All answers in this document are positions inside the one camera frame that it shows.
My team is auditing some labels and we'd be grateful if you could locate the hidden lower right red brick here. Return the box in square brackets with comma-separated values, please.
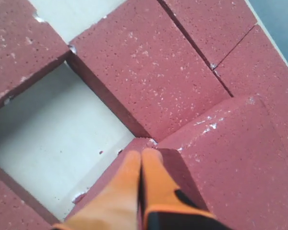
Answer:
[65, 138, 157, 220]

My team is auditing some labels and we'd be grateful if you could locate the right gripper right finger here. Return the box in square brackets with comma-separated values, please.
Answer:
[141, 148, 230, 230]

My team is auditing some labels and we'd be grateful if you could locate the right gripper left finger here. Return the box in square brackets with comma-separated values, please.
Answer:
[52, 150, 141, 230]

